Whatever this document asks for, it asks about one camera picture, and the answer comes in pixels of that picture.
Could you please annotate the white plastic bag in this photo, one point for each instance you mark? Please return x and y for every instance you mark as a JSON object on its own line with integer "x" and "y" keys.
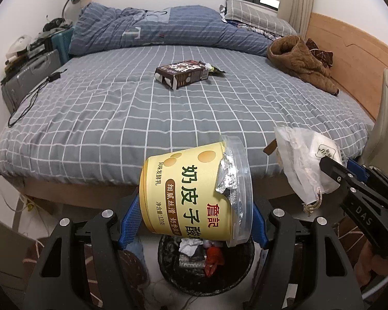
{"x": 300, "y": 161}

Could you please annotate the brown padded jacket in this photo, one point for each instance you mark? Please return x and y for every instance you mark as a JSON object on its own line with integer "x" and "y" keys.
{"x": 300, "y": 61}

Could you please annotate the black tangled bundle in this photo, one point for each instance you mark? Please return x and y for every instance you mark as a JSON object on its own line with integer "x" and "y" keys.
{"x": 55, "y": 24}

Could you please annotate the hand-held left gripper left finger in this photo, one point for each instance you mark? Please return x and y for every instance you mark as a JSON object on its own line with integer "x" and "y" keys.
{"x": 131, "y": 219}

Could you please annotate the plaid cloth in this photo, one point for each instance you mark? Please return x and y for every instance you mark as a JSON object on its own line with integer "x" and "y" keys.
{"x": 262, "y": 32}

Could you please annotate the yellow yogurt cup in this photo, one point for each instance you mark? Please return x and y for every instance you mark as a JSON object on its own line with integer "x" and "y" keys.
{"x": 187, "y": 193}

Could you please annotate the brown drink carton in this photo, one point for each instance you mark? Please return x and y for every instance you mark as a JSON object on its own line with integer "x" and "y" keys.
{"x": 184, "y": 72}

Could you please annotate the silver foil wrapper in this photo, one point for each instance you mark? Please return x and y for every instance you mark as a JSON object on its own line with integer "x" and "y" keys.
{"x": 189, "y": 261}

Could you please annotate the grey checked pillow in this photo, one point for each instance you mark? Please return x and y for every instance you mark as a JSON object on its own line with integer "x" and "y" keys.
{"x": 255, "y": 14}

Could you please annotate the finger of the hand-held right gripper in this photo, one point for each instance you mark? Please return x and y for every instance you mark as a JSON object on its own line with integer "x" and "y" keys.
{"x": 334, "y": 169}
{"x": 359, "y": 169}

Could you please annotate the bed with grey checked sheet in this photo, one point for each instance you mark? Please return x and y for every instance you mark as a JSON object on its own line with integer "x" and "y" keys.
{"x": 116, "y": 119}

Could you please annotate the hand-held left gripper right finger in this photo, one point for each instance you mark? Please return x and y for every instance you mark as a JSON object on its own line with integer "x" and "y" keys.
{"x": 258, "y": 229}

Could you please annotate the blue striped duvet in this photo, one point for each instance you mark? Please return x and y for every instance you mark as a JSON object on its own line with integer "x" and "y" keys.
{"x": 168, "y": 27}

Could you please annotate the person's right hand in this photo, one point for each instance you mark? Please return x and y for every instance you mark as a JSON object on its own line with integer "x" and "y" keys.
{"x": 367, "y": 261}

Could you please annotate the beige curtain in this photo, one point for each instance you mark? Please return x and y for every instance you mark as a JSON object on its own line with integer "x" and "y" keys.
{"x": 296, "y": 0}

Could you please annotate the crumpled white paper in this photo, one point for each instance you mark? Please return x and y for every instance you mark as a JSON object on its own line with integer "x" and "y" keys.
{"x": 189, "y": 247}

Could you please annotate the teal suitcase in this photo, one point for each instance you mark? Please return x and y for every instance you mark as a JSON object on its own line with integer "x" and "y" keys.
{"x": 59, "y": 43}

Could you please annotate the black power adapter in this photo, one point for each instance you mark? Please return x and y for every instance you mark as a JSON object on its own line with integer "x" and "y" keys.
{"x": 54, "y": 77}

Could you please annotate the dark patterned cloth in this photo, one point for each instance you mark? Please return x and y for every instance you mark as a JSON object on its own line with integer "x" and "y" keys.
{"x": 320, "y": 53}

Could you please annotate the brown patterned slipper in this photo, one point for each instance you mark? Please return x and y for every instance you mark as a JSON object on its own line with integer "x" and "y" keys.
{"x": 132, "y": 271}

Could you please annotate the black trash bin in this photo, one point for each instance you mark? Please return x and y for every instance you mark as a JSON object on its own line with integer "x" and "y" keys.
{"x": 168, "y": 274}

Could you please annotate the grey suitcase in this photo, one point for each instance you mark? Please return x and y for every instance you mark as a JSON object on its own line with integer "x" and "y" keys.
{"x": 26, "y": 71}

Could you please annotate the white rounded object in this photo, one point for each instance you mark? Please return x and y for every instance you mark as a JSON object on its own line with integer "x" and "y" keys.
{"x": 17, "y": 45}

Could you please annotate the red plastic wrapper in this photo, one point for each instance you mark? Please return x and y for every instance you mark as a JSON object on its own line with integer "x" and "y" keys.
{"x": 213, "y": 258}

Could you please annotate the crumpled white tissue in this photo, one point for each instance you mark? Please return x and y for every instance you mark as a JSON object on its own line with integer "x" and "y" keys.
{"x": 208, "y": 67}

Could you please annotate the dark green wrapper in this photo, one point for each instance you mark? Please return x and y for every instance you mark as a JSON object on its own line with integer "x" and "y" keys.
{"x": 218, "y": 70}

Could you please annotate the wooden headboard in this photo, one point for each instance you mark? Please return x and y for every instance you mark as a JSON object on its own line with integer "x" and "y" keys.
{"x": 359, "y": 58}

